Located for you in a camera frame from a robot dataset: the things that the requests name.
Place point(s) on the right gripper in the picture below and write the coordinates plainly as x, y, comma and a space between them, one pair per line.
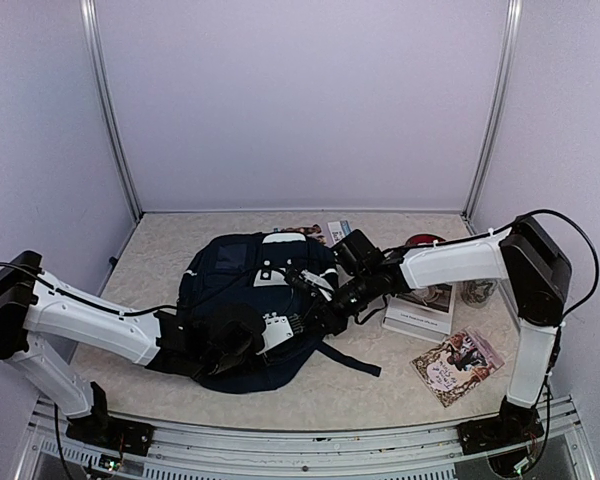
334, 321

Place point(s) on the navy blue backpack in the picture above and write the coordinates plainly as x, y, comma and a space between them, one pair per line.
249, 269

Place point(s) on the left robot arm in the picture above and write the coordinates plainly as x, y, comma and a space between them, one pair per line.
34, 303

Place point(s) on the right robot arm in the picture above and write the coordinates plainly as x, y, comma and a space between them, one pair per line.
520, 257

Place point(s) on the dog cover book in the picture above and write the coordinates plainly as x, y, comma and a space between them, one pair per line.
327, 233

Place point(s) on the red patterned plate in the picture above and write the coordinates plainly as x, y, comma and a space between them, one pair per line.
423, 238

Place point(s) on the coffee cover white book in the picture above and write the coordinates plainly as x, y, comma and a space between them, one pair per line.
426, 313

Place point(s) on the white patterned mug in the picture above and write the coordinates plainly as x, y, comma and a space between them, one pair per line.
477, 293

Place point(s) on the illustrated floral cover book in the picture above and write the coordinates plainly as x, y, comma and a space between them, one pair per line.
460, 363

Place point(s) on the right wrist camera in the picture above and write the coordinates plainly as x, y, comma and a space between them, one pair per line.
315, 280

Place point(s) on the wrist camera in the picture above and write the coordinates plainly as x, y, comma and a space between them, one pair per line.
315, 280
277, 330

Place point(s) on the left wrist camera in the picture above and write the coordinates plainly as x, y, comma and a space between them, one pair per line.
277, 330

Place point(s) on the front aluminium rail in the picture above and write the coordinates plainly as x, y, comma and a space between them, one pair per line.
185, 450

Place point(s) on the right aluminium frame post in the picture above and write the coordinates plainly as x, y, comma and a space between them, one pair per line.
497, 107

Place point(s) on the aluminium frame post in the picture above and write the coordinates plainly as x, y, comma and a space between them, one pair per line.
497, 107
91, 28

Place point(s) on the left aluminium frame post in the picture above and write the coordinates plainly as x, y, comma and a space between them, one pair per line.
91, 28

